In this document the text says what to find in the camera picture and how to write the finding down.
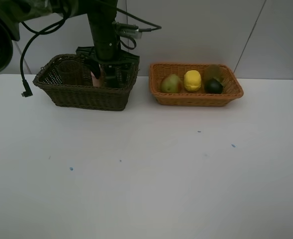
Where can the translucent pink plastic cup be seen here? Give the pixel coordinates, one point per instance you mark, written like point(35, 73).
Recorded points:
point(70, 72)

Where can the yellow lemon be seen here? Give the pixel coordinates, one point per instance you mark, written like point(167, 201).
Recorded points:
point(192, 81)

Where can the black bottle green label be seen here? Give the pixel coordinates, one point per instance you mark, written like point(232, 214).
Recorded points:
point(110, 77)

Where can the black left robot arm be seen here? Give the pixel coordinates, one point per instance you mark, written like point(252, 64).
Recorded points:
point(15, 12)

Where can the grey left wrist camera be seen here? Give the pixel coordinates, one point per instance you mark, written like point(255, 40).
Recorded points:
point(127, 30)

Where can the dark purple mangosteen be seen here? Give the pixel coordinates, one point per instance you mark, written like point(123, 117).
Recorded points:
point(213, 86)

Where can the green red mango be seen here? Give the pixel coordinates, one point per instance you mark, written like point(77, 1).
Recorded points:
point(171, 84)

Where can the brown kiwi fruit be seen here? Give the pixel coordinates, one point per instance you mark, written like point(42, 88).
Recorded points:
point(213, 71)

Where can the dark brown wicker basket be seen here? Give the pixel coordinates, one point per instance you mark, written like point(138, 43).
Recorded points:
point(85, 96)

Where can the pink bottle white cap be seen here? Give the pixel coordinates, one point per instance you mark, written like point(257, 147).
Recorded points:
point(97, 79)

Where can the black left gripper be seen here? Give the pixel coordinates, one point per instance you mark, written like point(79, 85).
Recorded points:
point(107, 50)

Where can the orange wicker basket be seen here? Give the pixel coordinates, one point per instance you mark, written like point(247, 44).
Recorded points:
point(158, 71)

